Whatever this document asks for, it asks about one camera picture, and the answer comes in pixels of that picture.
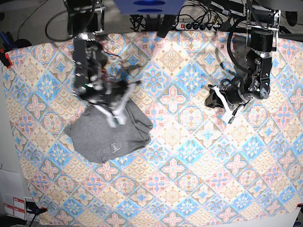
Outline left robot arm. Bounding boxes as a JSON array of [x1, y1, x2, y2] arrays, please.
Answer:
[[205, 0, 281, 109]]

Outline red clamp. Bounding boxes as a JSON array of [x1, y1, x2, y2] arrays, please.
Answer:
[[0, 48, 12, 68]]

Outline white power strip red switch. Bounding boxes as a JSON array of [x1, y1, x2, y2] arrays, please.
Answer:
[[172, 22, 222, 31]]

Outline blue box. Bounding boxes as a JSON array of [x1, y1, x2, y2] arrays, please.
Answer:
[[114, 0, 185, 15]]

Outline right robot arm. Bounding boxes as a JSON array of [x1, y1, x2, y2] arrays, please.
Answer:
[[64, 0, 128, 108]]

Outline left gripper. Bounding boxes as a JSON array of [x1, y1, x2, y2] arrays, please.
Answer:
[[205, 80, 251, 108]]

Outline grey T-shirt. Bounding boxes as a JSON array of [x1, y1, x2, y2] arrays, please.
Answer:
[[64, 100, 153, 164]]

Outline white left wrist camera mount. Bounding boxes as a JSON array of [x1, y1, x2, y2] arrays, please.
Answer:
[[208, 85, 248, 124]]

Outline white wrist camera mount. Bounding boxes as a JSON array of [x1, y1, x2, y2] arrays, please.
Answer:
[[92, 80, 142, 128], [208, 85, 248, 124]]

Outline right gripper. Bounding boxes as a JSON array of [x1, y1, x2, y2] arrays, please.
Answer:
[[99, 80, 129, 106]]

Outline white box red labels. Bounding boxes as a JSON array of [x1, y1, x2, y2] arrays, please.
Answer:
[[0, 169, 26, 220]]

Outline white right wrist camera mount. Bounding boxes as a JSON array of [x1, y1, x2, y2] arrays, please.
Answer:
[[92, 80, 142, 128]]

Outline colourful patterned tablecloth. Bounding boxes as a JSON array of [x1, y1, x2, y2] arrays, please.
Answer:
[[1, 31, 303, 227]]

